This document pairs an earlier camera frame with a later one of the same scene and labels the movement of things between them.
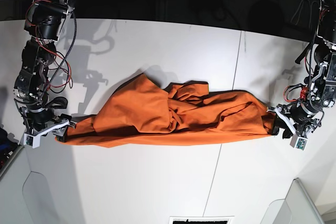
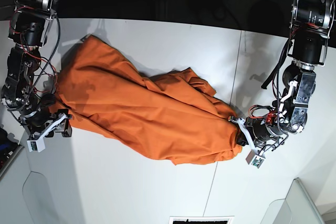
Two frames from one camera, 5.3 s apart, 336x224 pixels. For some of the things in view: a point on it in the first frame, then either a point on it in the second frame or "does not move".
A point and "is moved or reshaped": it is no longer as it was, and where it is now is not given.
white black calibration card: (210, 220) does not move
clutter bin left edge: (9, 148) does not move
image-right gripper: (303, 120) to (259, 132)
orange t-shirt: (136, 110) is moved or reshaped
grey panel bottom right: (297, 208) does not move
